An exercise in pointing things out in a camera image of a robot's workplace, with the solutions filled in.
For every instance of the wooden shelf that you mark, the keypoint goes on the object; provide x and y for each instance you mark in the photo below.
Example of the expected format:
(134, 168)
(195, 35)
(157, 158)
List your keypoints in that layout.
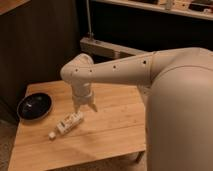
(157, 8)

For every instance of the grey metal beam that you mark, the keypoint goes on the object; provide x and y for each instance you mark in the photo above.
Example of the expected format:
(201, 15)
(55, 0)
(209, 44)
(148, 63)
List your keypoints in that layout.
(106, 49)

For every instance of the black ceramic bowl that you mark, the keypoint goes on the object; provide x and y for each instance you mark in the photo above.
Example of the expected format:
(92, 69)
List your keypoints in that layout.
(34, 106)

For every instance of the wooden table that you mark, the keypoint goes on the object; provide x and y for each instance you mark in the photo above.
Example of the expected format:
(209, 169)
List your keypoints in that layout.
(116, 128)

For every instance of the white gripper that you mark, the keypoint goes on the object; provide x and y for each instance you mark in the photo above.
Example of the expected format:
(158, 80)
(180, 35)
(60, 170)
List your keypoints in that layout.
(83, 99)

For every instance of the metal vertical pole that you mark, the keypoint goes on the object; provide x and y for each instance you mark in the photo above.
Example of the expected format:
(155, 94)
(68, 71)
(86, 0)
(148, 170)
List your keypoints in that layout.
(90, 32)

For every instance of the white plastic bottle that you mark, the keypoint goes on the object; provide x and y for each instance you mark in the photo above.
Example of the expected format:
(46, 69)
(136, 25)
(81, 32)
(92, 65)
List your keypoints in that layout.
(65, 125)

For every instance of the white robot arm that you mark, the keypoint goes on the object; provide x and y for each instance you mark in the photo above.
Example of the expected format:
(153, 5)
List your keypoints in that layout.
(179, 108)

